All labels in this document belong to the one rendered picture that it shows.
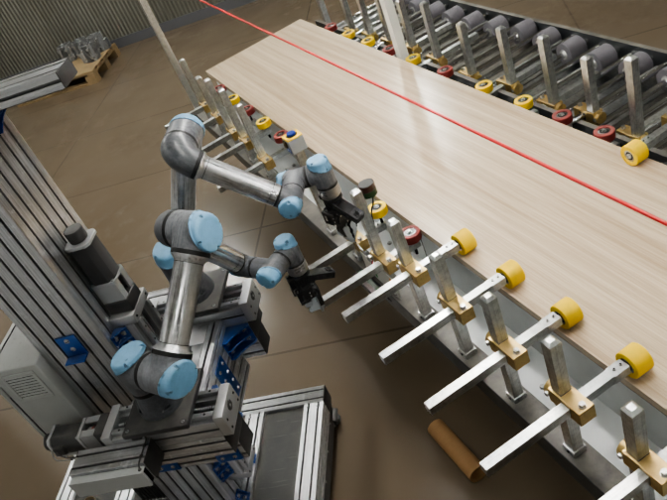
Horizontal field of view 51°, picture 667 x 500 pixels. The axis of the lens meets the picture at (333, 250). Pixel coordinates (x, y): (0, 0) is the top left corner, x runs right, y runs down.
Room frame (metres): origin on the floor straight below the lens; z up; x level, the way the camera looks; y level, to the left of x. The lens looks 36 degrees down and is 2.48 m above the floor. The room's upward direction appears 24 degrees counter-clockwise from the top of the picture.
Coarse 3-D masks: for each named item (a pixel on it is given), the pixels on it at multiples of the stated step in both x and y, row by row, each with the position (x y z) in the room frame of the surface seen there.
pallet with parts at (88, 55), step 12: (96, 36) 9.12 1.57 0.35; (60, 48) 9.30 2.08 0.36; (72, 48) 9.27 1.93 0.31; (84, 48) 8.87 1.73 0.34; (96, 48) 8.95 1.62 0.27; (108, 48) 9.12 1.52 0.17; (72, 60) 9.30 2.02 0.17; (84, 60) 8.95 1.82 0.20; (96, 60) 8.86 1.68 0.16; (108, 60) 9.25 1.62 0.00; (84, 72) 8.59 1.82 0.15; (96, 72) 8.60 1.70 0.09; (84, 84) 8.61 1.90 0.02; (48, 96) 8.80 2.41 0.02
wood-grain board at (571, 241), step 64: (256, 64) 4.39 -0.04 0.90; (320, 64) 3.95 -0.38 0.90; (384, 64) 3.57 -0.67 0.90; (320, 128) 3.19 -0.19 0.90; (384, 128) 2.92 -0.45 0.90; (448, 128) 2.68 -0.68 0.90; (512, 128) 2.46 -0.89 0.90; (384, 192) 2.41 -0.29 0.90; (448, 192) 2.23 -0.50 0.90; (512, 192) 2.06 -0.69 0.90; (576, 192) 1.91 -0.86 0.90; (640, 192) 1.77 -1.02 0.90; (512, 256) 1.74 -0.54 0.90; (576, 256) 1.62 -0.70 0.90; (640, 256) 1.51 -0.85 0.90; (640, 320) 1.28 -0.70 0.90; (640, 384) 1.10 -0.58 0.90
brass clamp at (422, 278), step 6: (396, 264) 1.90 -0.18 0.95; (402, 264) 1.86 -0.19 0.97; (414, 264) 1.83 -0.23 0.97; (420, 264) 1.82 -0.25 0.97; (402, 270) 1.86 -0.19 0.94; (408, 270) 1.82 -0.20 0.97; (414, 270) 1.80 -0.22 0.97; (426, 270) 1.78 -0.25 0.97; (414, 276) 1.78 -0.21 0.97; (420, 276) 1.77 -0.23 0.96; (426, 276) 1.78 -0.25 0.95; (414, 282) 1.79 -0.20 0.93; (420, 282) 1.77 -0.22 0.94; (426, 282) 1.78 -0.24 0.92
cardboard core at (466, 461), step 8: (432, 424) 1.90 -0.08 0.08; (440, 424) 1.89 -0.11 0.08; (432, 432) 1.88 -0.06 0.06; (440, 432) 1.85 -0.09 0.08; (448, 432) 1.84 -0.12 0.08; (440, 440) 1.82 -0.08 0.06; (448, 440) 1.79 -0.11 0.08; (456, 440) 1.78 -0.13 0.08; (448, 448) 1.77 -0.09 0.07; (456, 448) 1.74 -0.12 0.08; (464, 448) 1.73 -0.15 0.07; (456, 456) 1.72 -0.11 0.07; (464, 456) 1.70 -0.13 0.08; (472, 456) 1.68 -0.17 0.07; (464, 464) 1.67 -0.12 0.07; (472, 464) 1.65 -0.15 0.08; (464, 472) 1.65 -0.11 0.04; (472, 472) 1.62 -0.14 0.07; (480, 472) 1.64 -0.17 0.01; (472, 480) 1.62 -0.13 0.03
